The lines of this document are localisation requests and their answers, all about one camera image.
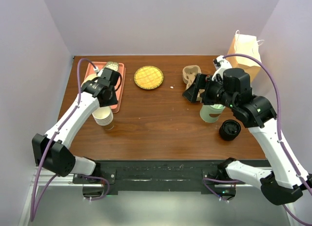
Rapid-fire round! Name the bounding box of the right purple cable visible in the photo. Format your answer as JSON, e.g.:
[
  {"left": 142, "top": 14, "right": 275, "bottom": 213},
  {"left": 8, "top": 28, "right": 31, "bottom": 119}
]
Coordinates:
[{"left": 202, "top": 53, "right": 312, "bottom": 226}]

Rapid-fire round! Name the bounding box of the yellow woven coaster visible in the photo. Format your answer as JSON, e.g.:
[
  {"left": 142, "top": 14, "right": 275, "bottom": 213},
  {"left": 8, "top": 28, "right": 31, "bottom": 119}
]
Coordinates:
[{"left": 134, "top": 66, "right": 164, "bottom": 90}]

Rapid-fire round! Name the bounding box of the stack of paper cups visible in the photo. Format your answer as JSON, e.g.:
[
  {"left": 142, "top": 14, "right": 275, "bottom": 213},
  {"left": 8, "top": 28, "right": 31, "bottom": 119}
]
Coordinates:
[{"left": 92, "top": 106, "right": 114, "bottom": 130}]

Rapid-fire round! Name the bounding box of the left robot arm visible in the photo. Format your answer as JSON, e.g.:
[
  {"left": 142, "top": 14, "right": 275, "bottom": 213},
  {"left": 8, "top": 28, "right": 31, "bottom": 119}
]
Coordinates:
[{"left": 32, "top": 79, "right": 117, "bottom": 183}]

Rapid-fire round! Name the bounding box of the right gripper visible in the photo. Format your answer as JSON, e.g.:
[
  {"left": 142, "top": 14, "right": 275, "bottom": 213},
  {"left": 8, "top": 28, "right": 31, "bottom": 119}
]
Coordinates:
[{"left": 182, "top": 72, "right": 236, "bottom": 109}]

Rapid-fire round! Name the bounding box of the small patterned dish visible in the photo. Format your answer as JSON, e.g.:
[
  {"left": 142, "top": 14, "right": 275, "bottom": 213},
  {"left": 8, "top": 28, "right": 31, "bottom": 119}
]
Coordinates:
[{"left": 103, "top": 62, "right": 119, "bottom": 71}]

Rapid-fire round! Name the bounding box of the aluminium rail frame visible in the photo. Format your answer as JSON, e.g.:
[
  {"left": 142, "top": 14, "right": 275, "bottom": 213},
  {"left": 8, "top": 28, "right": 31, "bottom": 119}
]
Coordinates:
[{"left": 19, "top": 170, "right": 106, "bottom": 226}]

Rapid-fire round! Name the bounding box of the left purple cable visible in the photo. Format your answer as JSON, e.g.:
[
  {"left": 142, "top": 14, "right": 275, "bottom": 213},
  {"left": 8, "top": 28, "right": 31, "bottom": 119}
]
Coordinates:
[{"left": 29, "top": 58, "right": 111, "bottom": 222}]

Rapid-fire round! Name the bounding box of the cardboard cup carrier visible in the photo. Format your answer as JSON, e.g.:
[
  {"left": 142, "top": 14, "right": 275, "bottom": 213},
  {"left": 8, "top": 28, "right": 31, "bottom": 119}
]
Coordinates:
[{"left": 182, "top": 65, "right": 201, "bottom": 90}]

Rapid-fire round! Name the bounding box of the stack of black lids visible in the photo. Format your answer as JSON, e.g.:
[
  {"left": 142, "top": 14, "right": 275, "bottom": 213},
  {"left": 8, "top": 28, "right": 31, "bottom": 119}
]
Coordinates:
[{"left": 219, "top": 120, "right": 241, "bottom": 141}]

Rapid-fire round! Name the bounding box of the green straw holder cup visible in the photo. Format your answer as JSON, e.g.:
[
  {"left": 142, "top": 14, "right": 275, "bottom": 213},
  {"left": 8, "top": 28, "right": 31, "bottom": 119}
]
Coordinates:
[{"left": 199, "top": 105, "right": 225, "bottom": 123}]

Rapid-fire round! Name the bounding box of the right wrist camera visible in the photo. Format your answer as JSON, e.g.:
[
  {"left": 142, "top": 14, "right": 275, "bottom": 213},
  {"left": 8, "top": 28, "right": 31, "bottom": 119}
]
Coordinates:
[{"left": 212, "top": 55, "right": 232, "bottom": 81}]

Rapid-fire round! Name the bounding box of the pink rectangular tray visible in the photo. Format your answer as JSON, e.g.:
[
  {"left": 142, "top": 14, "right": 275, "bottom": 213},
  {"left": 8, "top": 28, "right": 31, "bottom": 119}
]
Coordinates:
[{"left": 84, "top": 62, "right": 126, "bottom": 113}]

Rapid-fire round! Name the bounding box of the cream square plate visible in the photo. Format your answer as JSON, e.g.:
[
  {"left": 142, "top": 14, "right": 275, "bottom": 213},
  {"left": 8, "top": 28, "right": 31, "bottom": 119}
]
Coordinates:
[{"left": 81, "top": 74, "right": 98, "bottom": 86}]

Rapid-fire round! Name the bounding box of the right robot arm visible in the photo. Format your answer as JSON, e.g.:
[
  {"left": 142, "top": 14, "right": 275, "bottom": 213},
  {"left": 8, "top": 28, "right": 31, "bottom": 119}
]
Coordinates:
[{"left": 182, "top": 68, "right": 312, "bottom": 205}]

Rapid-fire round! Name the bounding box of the brown paper bag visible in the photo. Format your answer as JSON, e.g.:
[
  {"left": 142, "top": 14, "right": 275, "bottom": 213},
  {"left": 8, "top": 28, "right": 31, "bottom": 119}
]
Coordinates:
[{"left": 227, "top": 30, "right": 264, "bottom": 82}]

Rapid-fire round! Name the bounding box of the purple cable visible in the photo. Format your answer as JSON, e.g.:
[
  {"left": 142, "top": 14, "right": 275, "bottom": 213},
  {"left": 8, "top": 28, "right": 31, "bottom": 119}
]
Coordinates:
[
  {"left": 29, "top": 58, "right": 111, "bottom": 222},
  {"left": 202, "top": 53, "right": 312, "bottom": 226}
]

